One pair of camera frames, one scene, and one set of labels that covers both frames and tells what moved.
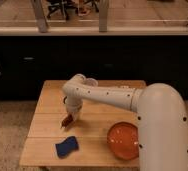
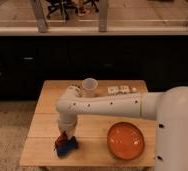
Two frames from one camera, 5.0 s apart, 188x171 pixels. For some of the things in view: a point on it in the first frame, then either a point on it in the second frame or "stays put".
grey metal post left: (39, 14) stays put
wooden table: (83, 142) stays put
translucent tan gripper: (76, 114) to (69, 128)
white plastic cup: (91, 82) stays put
